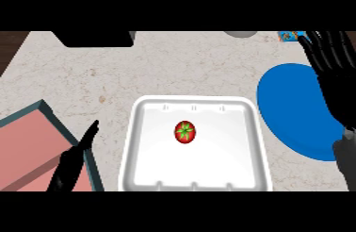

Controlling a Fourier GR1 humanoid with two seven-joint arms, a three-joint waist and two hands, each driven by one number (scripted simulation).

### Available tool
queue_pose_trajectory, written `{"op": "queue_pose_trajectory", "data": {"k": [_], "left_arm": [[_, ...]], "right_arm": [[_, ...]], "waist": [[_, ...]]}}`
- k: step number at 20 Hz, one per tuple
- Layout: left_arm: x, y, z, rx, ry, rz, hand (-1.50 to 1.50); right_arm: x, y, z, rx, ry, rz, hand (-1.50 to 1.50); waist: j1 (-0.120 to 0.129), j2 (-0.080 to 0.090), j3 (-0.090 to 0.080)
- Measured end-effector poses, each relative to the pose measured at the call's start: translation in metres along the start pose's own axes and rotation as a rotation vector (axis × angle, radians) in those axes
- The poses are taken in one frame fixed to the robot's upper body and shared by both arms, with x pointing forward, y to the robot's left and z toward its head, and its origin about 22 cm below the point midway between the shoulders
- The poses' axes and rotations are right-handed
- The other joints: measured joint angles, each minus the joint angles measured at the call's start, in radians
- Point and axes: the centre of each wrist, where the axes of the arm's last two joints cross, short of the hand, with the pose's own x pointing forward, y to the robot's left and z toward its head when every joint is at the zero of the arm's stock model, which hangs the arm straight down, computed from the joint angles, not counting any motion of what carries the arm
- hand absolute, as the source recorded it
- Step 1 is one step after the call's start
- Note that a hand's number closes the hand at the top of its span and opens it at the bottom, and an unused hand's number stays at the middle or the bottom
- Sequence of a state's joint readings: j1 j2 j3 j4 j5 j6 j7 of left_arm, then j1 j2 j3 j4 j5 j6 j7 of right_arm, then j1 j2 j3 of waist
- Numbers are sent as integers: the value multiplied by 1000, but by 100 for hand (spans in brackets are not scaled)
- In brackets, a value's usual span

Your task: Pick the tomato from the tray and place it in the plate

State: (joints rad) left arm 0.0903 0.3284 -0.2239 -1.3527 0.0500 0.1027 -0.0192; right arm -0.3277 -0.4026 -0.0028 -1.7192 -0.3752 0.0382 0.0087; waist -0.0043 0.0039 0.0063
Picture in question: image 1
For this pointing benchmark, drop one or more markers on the black appliance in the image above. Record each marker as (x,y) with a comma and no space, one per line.
(94,38)

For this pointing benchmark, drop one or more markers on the pink box with teal rim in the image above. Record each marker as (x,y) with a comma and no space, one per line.
(32,151)

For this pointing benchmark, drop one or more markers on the grey round object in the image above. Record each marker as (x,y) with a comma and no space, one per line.
(239,33)

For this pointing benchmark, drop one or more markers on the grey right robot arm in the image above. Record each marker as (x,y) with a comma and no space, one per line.
(345,160)

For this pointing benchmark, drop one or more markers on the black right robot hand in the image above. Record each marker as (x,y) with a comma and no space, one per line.
(334,81)

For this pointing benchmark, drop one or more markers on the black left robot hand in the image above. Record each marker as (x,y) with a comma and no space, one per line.
(68,166)

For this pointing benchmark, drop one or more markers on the white foam tray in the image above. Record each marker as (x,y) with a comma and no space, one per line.
(193,154)

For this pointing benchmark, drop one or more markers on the blue and orange packet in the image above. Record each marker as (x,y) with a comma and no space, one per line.
(289,36)

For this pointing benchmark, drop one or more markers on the red tomato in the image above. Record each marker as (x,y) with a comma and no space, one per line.
(184,132)

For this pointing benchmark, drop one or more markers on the blue plate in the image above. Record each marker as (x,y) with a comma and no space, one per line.
(295,113)

